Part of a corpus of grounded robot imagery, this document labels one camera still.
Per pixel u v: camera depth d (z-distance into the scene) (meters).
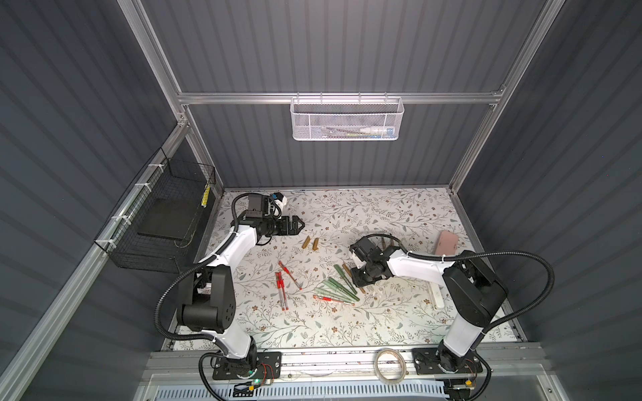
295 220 0.82
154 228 0.69
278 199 0.82
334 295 0.87
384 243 1.01
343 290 0.89
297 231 0.81
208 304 0.46
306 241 1.02
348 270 0.93
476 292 0.47
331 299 0.87
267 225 0.77
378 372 0.71
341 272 0.93
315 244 1.02
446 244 0.99
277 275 0.93
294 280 0.91
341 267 0.94
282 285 0.89
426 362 0.74
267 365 0.72
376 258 0.73
